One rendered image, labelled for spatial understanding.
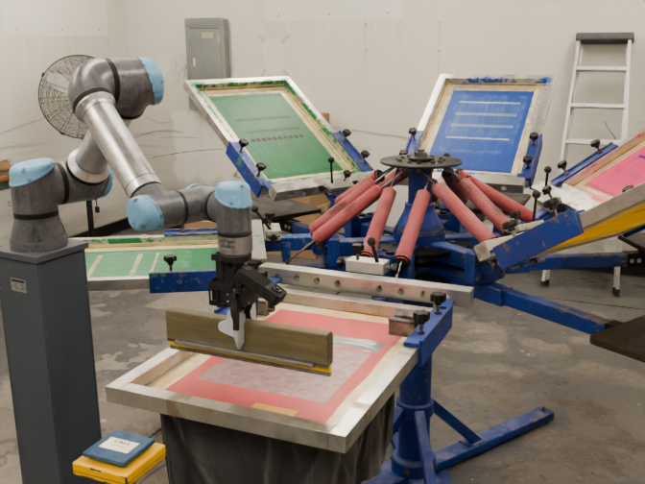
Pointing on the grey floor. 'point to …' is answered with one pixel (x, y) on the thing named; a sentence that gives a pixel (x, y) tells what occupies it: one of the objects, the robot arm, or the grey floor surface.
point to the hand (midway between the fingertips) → (247, 340)
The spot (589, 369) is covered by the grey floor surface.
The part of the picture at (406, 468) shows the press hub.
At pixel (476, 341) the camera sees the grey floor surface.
